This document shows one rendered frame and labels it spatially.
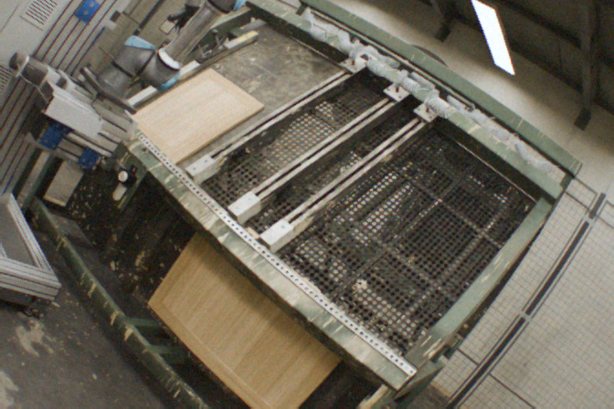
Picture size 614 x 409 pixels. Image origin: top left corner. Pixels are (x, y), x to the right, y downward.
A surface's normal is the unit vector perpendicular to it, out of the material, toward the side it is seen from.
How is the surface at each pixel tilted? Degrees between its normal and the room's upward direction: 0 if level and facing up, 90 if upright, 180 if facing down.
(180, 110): 55
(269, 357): 90
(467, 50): 90
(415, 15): 90
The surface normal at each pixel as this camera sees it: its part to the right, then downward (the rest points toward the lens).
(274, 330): -0.37, -0.25
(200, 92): 0.04, -0.66
